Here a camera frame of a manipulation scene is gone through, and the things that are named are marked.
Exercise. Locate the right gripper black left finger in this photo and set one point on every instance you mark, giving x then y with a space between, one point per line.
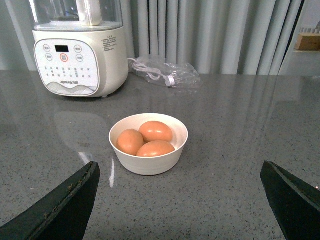
63 214

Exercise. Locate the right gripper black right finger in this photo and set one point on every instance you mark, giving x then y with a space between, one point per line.
294 203

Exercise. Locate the brown egg in bowl left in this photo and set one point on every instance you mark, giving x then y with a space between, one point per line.
130 141

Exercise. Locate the brown egg in bowl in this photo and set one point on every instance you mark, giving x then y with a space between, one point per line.
130 141
155 148
155 131

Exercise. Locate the brown egg in bowl front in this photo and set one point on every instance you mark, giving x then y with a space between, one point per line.
155 148

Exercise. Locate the brown egg in bowl back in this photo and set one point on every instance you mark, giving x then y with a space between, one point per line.
155 131

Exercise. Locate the brown cardboard box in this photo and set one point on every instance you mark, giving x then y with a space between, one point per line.
308 42

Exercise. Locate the white bowl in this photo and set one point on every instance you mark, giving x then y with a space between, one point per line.
150 166

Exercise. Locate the white Joyoung blender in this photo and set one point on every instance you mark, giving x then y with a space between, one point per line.
80 48

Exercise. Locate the clear plastic bag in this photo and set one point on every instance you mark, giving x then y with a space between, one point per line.
156 70

